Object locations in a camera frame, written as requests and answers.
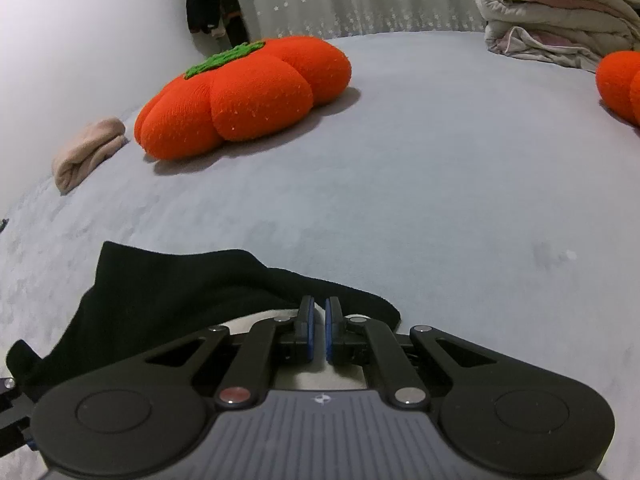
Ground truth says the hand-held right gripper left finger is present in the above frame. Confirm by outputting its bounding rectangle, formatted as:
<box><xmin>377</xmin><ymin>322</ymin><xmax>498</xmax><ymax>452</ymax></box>
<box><xmin>147</xmin><ymin>295</ymin><xmax>317</xmax><ymax>409</ymax></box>

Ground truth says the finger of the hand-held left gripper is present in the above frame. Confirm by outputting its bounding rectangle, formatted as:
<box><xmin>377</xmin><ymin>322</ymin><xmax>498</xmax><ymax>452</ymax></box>
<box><xmin>0</xmin><ymin>417</ymin><xmax>39</xmax><ymax>454</ymax></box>
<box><xmin>0</xmin><ymin>375</ymin><xmax>34</xmax><ymax>419</ymax></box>

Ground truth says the cream and black sweater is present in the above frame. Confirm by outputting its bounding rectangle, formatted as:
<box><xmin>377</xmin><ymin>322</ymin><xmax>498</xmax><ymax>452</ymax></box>
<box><xmin>7</xmin><ymin>241</ymin><xmax>402</xmax><ymax>402</ymax></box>

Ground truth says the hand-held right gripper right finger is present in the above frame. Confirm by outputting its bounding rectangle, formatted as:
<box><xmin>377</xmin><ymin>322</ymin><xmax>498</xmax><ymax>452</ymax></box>
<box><xmin>325</xmin><ymin>296</ymin><xmax>497</xmax><ymax>409</ymax></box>

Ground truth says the small orange pumpkin cushion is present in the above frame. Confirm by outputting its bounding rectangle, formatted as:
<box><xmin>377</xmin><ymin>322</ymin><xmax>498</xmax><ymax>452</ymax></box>
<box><xmin>595</xmin><ymin>50</ymin><xmax>640</xmax><ymax>127</ymax></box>

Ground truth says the pink folded garment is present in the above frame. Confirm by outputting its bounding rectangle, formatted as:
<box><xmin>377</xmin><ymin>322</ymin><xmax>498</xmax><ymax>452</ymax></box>
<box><xmin>52</xmin><ymin>117</ymin><xmax>129</xmax><ymax>195</ymax></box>

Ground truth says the large orange pumpkin cushion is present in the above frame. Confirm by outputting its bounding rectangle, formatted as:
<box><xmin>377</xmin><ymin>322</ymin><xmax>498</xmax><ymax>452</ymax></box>
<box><xmin>134</xmin><ymin>36</ymin><xmax>352</xmax><ymax>161</ymax></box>

